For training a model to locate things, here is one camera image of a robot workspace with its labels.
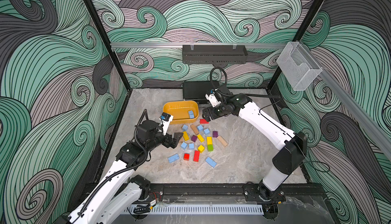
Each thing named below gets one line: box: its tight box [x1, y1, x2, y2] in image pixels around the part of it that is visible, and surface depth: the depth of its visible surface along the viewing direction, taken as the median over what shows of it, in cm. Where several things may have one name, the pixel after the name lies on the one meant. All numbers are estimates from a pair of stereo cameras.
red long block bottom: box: [192, 150, 201, 163], surface depth 87 cm
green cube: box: [207, 144, 214, 152], surface depth 92 cm
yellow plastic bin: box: [162, 100, 200, 124], surface depth 106 cm
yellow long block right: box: [206, 136, 213, 146], surface depth 93 cm
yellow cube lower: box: [197, 144, 206, 154], surface depth 89 cm
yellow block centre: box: [196, 133, 206, 143], surface depth 94 cm
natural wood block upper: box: [190, 124, 200, 135], surface depth 98 cm
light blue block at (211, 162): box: [205, 156, 217, 168], surface depth 85 cm
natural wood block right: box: [216, 135, 229, 147], surface depth 92 cm
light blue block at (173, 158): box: [168, 153, 180, 163], surface depth 85 cm
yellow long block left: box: [182, 130, 190, 142], surface depth 95 cm
